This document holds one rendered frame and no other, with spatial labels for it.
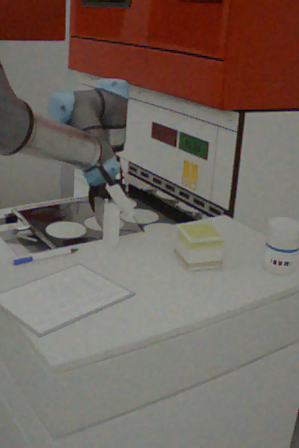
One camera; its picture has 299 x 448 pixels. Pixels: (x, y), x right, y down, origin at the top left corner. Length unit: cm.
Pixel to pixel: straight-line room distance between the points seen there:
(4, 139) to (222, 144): 64
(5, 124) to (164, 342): 41
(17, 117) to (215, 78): 56
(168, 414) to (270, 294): 28
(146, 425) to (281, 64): 88
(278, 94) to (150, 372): 78
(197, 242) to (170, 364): 25
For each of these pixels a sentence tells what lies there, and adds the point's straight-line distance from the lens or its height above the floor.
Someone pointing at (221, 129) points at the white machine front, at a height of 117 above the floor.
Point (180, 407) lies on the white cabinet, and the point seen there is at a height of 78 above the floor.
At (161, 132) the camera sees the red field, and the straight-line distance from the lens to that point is 150.
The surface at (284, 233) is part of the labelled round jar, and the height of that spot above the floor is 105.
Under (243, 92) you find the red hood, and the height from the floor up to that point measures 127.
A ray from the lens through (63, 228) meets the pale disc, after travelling 135.
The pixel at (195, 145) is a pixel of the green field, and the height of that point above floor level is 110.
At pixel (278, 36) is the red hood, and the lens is 132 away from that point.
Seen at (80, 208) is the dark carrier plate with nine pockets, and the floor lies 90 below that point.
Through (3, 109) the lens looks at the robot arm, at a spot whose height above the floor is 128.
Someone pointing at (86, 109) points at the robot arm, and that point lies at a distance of 115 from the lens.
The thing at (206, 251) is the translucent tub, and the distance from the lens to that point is 102.
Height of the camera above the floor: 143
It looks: 23 degrees down
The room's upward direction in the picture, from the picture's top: 4 degrees clockwise
